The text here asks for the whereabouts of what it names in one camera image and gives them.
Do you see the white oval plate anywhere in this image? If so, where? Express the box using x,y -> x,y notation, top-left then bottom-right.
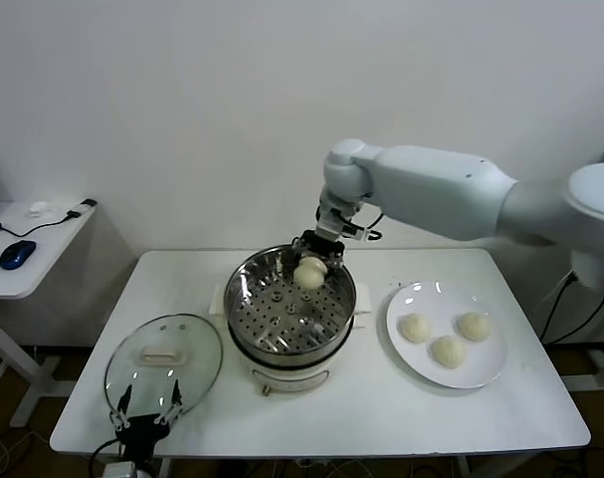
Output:
384,281 -> 508,389

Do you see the cream electric cooker pot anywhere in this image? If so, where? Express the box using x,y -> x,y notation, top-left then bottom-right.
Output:
226,313 -> 370,398

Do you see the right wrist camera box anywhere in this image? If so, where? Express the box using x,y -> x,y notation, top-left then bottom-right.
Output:
314,196 -> 382,243

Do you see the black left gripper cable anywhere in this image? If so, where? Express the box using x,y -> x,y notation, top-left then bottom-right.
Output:
92,437 -> 122,475

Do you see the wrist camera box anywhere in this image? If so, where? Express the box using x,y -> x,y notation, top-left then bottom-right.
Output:
101,461 -> 138,478
314,196 -> 382,243

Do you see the stainless steel steamer basket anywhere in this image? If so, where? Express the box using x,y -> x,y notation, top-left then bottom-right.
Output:
209,244 -> 372,362

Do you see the round glass pot lid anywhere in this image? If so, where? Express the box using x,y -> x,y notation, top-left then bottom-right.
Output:
102,313 -> 225,417

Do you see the thin black desk cable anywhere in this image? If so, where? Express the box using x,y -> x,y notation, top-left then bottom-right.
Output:
0,211 -> 82,239

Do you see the white side desk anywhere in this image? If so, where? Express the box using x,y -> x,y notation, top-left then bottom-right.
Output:
0,200 -> 99,429

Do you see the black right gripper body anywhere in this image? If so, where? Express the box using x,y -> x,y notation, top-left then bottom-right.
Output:
300,228 -> 346,260

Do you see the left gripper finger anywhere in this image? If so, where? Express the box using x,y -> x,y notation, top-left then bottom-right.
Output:
153,379 -> 185,427
108,383 -> 134,431

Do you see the white steamed baozi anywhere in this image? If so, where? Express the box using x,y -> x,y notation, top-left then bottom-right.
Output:
456,312 -> 493,344
294,256 -> 328,291
398,314 -> 434,345
431,335 -> 469,370

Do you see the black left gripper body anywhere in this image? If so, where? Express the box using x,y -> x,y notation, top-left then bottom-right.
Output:
114,413 -> 172,462

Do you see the blue computer mouse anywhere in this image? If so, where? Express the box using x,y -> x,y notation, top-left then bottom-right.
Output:
0,240 -> 37,272

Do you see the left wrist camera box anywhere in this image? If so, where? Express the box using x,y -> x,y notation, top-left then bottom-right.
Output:
101,461 -> 138,478

